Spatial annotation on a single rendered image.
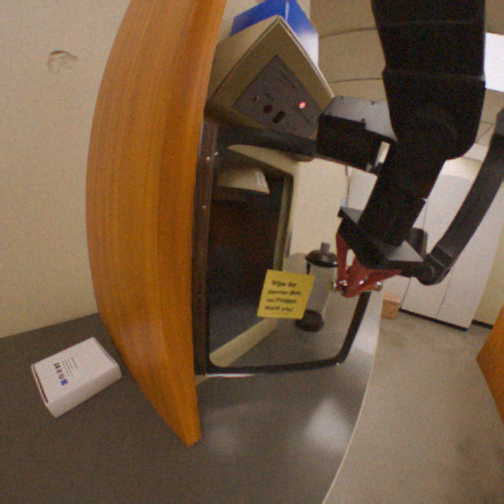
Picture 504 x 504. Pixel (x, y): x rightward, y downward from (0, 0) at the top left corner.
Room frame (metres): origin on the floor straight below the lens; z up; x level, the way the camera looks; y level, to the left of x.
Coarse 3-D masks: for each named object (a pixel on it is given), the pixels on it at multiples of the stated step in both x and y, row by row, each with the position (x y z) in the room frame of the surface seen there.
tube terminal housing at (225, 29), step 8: (232, 0) 0.26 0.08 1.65; (240, 0) 0.27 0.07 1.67; (248, 0) 0.29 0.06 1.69; (232, 8) 0.26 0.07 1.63; (240, 8) 0.28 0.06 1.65; (248, 8) 0.29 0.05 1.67; (224, 16) 0.25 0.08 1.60; (232, 16) 0.27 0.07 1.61; (224, 24) 0.26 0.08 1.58; (224, 32) 0.26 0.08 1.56; (208, 120) 0.26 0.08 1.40; (216, 120) 0.27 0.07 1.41; (224, 120) 0.28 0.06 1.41; (200, 376) 0.26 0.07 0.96
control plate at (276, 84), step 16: (272, 64) 0.22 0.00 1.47; (256, 80) 0.23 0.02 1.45; (272, 80) 0.24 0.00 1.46; (288, 80) 0.25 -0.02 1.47; (240, 96) 0.24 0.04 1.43; (272, 96) 0.26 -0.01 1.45; (288, 96) 0.28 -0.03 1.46; (304, 96) 0.29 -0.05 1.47; (256, 112) 0.27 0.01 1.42; (272, 112) 0.29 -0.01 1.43; (288, 112) 0.30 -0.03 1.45; (304, 112) 0.32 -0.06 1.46; (320, 112) 0.34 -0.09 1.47; (272, 128) 0.32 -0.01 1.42; (288, 128) 0.34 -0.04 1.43; (304, 128) 0.36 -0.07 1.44
